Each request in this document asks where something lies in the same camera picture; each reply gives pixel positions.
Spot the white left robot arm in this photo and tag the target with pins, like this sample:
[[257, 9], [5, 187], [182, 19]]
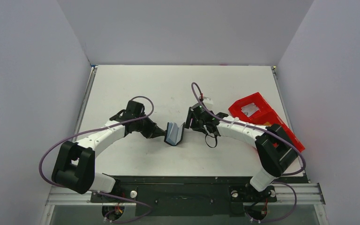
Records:
[[75, 163]]

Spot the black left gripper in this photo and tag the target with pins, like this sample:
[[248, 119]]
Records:
[[153, 131]]

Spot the red plastic bin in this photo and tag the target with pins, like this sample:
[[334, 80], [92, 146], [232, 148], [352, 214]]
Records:
[[265, 116]]

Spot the aluminium frame rail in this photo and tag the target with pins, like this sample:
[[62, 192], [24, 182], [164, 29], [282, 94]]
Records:
[[307, 194]]

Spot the black leather card holder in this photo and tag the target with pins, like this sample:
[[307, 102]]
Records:
[[174, 133]]

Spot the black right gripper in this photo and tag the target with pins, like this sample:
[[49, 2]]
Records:
[[193, 118]]

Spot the silver card in bin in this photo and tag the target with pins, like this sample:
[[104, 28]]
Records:
[[249, 109]]

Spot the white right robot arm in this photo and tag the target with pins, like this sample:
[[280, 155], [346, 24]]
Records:
[[274, 147]]

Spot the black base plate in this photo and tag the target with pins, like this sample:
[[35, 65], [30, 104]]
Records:
[[234, 197]]

